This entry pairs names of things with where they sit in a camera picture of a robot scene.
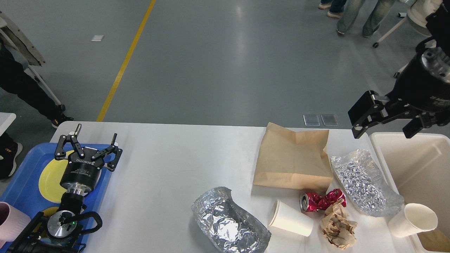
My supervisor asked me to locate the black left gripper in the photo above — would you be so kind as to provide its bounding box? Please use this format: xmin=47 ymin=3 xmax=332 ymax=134
xmin=54 ymin=124 xmax=123 ymax=192

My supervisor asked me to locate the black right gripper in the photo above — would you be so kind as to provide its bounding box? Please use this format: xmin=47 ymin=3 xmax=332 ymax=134
xmin=348 ymin=47 xmax=450 ymax=139

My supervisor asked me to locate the yellow plate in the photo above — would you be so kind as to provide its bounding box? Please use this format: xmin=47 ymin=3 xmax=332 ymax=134
xmin=38 ymin=160 xmax=69 ymax=203

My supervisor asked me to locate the foil sheet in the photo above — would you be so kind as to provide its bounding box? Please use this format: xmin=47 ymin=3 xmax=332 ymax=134
xmin=330 ymin=149 xmax=404 ymax=217

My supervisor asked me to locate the teal green mug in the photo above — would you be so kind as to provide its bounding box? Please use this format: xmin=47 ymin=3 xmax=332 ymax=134
xmin=33 ymin=206 xmax=58 ymax=240

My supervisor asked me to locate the pink ribbed mug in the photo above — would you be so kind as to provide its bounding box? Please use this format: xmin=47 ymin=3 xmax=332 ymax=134
xmin=0 ymin=202 xmax=31 ymax=247

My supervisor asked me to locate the brown paper bag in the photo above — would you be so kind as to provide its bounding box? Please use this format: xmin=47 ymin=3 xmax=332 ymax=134
xmin=253 ymin=122 xmax=333 ymax=191

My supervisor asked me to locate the foil tray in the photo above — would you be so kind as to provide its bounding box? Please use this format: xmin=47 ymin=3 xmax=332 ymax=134
xmin=191 ymin=186 xmax=271 ymax=253

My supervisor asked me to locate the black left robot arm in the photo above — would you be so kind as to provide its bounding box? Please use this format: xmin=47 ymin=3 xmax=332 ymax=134
xmin=6 ymin=124 xmax=123 ymax=253

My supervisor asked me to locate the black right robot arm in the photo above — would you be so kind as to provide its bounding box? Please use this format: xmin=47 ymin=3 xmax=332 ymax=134
xmin=348 ymin=0 xmax=450 ymax=139

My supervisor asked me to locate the beige plastic bin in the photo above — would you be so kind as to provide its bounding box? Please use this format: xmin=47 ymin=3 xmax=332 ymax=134
xmin=370 ymin=132 xmax=450 ymax=253

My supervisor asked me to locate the floor outlet plate right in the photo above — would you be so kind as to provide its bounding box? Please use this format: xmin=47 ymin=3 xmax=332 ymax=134
xmin=320 ymin=114 xmax=339 ymax=127

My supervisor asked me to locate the floor outlet plate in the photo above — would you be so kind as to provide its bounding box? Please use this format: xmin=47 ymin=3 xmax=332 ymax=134
xmin=303 ymin=114 xmax=321 ymax=127
xmin=320 ymin=114 xmax=339 ymax=127

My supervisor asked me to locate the floor outlet plate left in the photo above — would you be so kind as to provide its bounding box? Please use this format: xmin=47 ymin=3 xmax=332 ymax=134
xmin=303 ymin=114 xmax=321 ymax=127

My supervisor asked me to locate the white side table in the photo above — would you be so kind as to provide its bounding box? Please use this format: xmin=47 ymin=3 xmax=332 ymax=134
xmin=0 ymin=112 xmax=16 ymax=135

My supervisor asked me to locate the white paper cup in bin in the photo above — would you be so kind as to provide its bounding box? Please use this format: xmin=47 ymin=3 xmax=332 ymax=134
xmin=388 ymin=203 xmax=438 ymax=237

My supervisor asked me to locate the person in blue jeans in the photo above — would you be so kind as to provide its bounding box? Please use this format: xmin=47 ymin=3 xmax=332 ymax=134
xmin=336 ymin=0 xmax=395 ymax=38

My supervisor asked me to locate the crushed red can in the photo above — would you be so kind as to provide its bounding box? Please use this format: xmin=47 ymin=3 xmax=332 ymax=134
xmin=299 ymin=188 xmax=347 ymax=212

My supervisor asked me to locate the crumpled brown paper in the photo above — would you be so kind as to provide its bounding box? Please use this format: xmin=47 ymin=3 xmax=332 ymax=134
xmin=320 ymin=200 xmax=358 ymax=249

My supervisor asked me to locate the grey chair at left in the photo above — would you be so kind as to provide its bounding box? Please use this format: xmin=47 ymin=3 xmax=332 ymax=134
xmin=0 ymin=12 xmax=66 ymax=112

